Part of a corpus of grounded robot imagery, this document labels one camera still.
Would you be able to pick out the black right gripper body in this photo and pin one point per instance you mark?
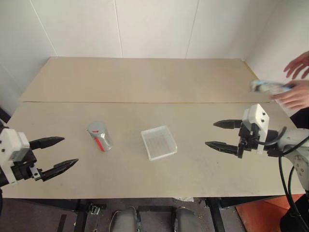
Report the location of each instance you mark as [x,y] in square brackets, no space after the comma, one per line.
[247,141]

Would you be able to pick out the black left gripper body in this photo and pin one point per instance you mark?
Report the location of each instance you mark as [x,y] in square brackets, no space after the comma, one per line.
[23,170]

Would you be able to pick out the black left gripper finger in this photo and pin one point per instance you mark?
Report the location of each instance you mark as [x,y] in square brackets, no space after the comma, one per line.
[59,168]
[46,142]

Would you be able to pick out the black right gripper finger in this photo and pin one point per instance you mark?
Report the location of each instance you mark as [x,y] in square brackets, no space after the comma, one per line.
[223,148]
[228,124]

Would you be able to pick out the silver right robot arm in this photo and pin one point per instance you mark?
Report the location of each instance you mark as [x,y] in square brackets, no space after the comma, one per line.
[295,137]

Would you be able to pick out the silver can red label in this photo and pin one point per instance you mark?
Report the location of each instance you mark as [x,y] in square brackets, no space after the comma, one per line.
[102,141]

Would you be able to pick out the silver bottle cap red mark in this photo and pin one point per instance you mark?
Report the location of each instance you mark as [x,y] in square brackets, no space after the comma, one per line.
[96,128]

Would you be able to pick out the clear plastic tray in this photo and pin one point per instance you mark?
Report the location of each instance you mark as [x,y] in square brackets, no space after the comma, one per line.
[159,142]

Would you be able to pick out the person's bare hand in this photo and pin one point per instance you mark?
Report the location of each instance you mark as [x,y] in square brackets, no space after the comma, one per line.
[300,65]
[295,96]

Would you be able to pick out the person's dark clothing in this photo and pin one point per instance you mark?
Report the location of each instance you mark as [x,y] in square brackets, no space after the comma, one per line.
[301,119]

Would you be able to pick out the orange floor panel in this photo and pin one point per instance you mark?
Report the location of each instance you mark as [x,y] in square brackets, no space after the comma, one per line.
[262,213]

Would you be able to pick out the grey rounded shape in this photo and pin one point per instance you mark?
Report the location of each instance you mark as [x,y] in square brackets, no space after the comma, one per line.
[187,220]
[125,220]

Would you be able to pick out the black round base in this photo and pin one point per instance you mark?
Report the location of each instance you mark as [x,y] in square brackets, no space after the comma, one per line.
[293,223]

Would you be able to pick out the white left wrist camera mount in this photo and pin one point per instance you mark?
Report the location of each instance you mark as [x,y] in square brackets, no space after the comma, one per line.
[13,147]

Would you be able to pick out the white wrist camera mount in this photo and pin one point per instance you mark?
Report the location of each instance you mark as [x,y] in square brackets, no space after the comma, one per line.
[13,147]
[259,118]

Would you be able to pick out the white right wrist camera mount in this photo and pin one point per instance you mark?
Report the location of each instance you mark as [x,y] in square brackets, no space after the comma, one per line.
[259,118]

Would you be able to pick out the black object at wall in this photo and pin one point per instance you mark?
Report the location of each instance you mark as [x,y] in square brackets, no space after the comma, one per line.
[3,117]

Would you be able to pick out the small metal bracket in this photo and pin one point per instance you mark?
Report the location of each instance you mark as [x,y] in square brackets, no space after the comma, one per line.
[94,209]

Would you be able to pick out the black table frame leg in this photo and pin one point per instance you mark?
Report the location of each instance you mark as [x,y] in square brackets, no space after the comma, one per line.
[216,215]

